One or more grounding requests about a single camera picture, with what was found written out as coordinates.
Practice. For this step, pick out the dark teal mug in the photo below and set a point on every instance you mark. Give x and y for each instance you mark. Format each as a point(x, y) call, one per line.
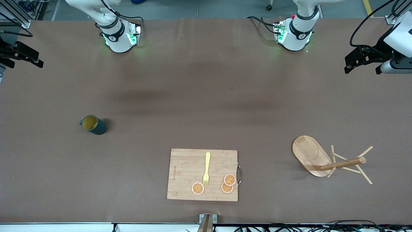
point(99, 128)

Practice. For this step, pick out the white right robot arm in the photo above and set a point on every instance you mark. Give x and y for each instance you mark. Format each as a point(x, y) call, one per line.
point(117, 42)

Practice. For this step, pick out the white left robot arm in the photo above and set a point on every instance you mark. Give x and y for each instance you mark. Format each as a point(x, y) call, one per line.
point(297, 38)

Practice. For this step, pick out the wooden mug tree rack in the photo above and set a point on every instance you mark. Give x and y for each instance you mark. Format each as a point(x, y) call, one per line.
point(307, 151)

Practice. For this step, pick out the black caster wheel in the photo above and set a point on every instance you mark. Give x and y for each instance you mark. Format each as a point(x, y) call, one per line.
point(269, 6)

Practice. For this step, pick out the blue floor object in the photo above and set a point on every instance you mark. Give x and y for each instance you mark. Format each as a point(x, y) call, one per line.
point(138, 1)

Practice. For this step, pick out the toy orange slice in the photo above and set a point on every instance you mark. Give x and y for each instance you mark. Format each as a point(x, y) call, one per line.
point(226, 189)
point(198, 188)
point(229, 179)

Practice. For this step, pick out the yellow plastic fork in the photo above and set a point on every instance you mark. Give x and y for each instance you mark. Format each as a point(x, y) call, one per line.
point(207, 161)

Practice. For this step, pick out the bamboo cutting board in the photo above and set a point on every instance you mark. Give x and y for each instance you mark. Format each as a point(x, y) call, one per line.
point(186, 174)

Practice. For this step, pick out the aluminium frame post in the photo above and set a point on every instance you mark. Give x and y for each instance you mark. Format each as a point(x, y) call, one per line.
point(393, 20)
point(19, 13)

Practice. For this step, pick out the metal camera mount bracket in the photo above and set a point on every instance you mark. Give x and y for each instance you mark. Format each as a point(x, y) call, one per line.
point(207, 222)

